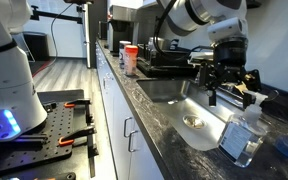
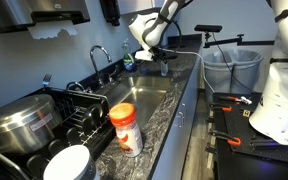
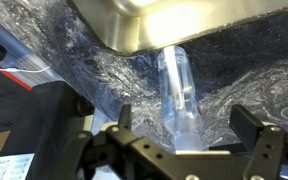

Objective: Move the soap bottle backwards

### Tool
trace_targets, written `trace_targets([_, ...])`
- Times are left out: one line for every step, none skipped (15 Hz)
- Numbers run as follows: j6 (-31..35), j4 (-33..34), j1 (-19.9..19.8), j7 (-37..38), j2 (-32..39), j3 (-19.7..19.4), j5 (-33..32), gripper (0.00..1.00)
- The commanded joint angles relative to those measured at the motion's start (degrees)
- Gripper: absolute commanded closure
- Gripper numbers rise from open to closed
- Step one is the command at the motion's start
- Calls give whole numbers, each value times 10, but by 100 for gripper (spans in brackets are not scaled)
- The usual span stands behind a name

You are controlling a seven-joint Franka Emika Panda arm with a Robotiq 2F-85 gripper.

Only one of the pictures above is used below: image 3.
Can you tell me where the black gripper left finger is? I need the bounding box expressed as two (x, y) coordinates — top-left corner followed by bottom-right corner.
(47, 103), (198, 180)

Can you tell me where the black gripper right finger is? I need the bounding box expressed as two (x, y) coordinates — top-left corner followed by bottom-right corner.
(208, 104), (288, 180)

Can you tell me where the clear pump soap bottle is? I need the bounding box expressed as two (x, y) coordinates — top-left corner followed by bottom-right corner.
(157, 45), (205, 154)

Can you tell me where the stainless steel sink basin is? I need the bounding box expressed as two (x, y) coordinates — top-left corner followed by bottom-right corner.
(67, 0), (288, 56)

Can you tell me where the thin white cable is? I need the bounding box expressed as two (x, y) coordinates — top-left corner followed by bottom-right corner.
(0, 65), (51, 74)

